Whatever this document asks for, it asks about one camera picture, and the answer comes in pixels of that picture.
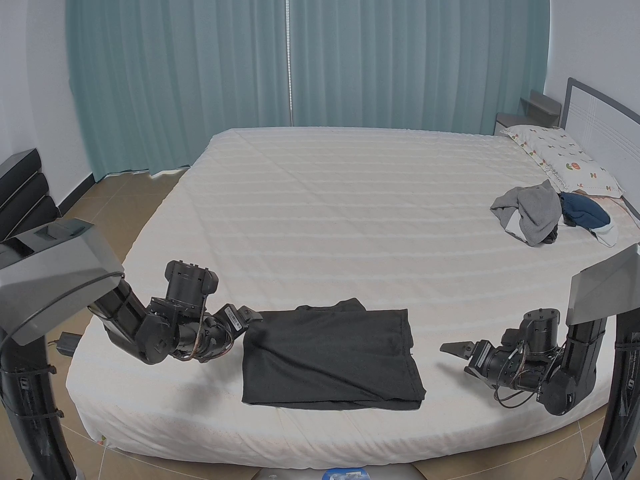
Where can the white printed pillow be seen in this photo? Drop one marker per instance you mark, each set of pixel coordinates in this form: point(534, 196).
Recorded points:
point(565, 158)

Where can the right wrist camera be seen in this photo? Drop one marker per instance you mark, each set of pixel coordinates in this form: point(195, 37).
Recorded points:
point(541, 330)

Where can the pile of clothes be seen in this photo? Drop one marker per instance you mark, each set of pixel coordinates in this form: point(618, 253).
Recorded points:
point(535, 208)

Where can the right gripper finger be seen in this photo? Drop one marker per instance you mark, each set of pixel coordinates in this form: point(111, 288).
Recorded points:
point(457, 349)
point(472, 371)

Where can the black T-shirt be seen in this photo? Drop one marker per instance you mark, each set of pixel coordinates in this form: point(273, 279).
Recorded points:
point(330, 358)

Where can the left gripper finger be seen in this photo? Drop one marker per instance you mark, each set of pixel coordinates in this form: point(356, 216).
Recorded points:
point(251, 316)

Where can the grey bedside table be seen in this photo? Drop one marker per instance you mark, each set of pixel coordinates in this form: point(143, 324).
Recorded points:
point(535, 110)

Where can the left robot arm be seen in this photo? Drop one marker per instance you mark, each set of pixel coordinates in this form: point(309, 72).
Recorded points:
point(65, 288)

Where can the bed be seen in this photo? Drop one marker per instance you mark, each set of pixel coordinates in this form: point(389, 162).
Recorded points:
point(350, 208)

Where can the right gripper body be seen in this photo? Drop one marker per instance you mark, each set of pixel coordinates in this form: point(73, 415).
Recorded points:
point(492, 363)

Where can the black power adapter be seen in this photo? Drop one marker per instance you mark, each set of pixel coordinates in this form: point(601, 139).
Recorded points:
point(67, 344)

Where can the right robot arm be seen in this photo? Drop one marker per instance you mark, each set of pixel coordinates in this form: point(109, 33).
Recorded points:
point(585, 348)

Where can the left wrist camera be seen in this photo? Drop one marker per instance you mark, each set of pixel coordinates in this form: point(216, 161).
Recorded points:
point(190, 283)

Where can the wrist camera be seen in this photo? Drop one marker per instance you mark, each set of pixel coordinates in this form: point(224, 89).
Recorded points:
point(541, 330)
point(190, 283)

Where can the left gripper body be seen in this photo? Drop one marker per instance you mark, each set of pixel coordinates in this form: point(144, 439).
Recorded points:
point(225, 330)

